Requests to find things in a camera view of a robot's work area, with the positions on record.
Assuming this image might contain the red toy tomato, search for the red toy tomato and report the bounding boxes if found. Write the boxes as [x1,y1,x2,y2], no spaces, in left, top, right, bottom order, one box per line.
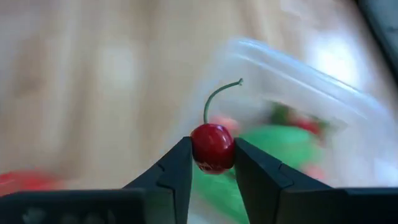
[0,169,63,197]

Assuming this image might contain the clear plastic tupperware container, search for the clear plastic tupperware container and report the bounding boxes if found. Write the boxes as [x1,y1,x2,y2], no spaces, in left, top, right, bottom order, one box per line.
[183,37,398,224]

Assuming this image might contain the red cherry with green stem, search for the red cherry with green stem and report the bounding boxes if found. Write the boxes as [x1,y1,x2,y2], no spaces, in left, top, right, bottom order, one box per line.
[190,78,244,175]

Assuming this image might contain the pink round toy fruit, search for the pink round toy fruit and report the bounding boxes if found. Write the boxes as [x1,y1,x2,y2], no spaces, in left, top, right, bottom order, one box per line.
[210,115,240,134]
[303,164,327,181]

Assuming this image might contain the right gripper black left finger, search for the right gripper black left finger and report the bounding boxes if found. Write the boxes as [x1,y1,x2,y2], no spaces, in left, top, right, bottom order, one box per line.
[0,136,194,224]

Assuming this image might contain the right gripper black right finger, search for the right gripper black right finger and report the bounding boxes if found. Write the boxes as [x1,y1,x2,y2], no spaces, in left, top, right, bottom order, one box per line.
[234,138,398,224]

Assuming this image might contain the green toy corn husk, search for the green toy corn husk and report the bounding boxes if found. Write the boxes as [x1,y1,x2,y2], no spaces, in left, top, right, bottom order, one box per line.
[191,125,323,224]

